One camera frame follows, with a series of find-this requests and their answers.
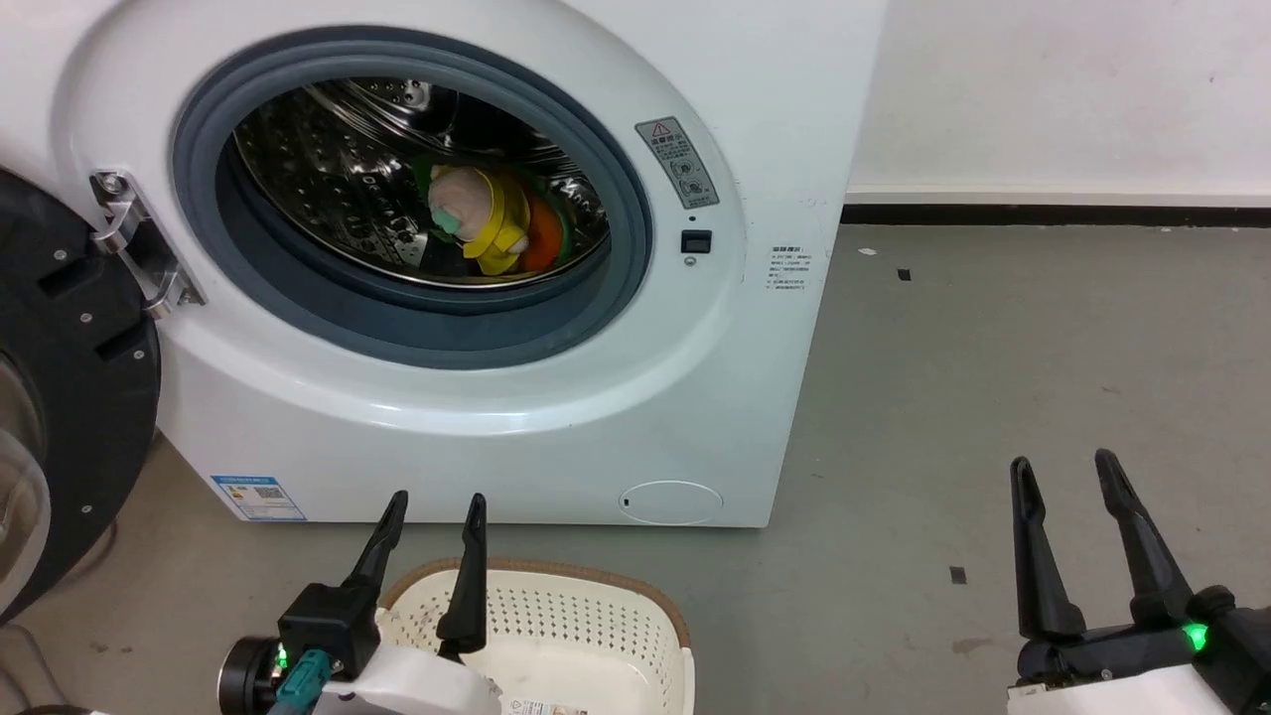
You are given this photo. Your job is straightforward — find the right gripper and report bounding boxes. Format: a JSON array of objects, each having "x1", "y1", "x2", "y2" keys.
[{"x1": 1007, "y1": 449, "x2": 1271, "y2": 715}]

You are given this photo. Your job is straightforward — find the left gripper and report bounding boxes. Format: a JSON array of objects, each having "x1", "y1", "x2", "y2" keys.
[{"x1": 277, "y1": 490, "x2": 503, "y2": 715}]

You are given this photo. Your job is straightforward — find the white perforated laundry basket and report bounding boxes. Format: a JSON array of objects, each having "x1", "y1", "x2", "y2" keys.
[{"x1": 376, "y1": 557, "x2": 695, "y2": 715}]

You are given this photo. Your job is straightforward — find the white front-load washing machine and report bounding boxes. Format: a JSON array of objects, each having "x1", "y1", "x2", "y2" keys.
[{"x1": 0, "y1": 0, "x2": 888, "y2": 529}]

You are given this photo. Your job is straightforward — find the orange and green plush toy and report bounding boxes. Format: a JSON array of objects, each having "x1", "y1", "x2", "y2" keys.
[{"x1": 518, "y1": 193, "x2": 570, "y2": 274}]

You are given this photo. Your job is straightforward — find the pink and yellow plush toy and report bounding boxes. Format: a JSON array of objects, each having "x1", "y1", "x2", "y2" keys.
[{"x1": 427, "y1": 164, "x2": 533, "y2": 277}]

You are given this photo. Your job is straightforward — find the blue energy label sticker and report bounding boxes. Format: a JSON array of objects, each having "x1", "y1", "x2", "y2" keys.
[{"x1": 210, "y1": 475, "x2": 308, "y2": 522}]

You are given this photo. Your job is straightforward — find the grey rubber door gasket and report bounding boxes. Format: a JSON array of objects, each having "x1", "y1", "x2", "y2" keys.
[{"x1": 171, "y1": 27, "x2": 654, "y2": 371}]

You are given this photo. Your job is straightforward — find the round white filter cover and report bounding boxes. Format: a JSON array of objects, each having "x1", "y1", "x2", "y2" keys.
[{"x1": 619, "y1": 481, "x2": 724, "y2": 526}]

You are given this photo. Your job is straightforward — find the black round washer door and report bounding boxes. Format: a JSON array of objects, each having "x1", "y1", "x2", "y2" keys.
[{"x1": 0, "y1": 169, "x2": 163, "y2": 627}]

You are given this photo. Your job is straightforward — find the stainless steel washer drum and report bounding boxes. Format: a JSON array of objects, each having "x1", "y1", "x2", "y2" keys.
[{"x1": 231, "y1": 77, "x2": 610, "y2": 290}]

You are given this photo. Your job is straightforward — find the silver metal door hinge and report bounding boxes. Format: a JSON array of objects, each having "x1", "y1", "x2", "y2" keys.
[{"x1": 89, "y1": 171, "x2": 205, "y2": 320}]

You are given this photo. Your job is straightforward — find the grey warning sticker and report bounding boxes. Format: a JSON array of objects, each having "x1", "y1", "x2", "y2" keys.
[{"x1": 635, "y1": 116, "x2": 720, "y2": 211}]

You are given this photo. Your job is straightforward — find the teal cable connector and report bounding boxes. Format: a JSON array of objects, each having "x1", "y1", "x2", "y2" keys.
[{"x1": 266, "y1": 649, "x2": 332, "y2": 715}]

